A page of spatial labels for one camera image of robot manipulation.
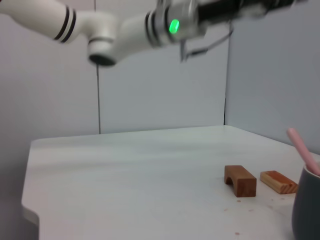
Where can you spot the arched wooden block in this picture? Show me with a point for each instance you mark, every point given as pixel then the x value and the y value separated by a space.
pixel 246 187

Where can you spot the grey ceramic cup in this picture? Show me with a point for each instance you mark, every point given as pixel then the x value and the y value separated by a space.
pixel 308 207

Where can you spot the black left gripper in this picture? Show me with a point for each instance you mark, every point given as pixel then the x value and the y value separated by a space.
pixel 237 10

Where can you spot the flat stained wooden block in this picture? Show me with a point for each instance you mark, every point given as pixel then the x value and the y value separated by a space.
pixel 277 180

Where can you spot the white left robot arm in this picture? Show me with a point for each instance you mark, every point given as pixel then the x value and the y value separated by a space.
pixel 100 25

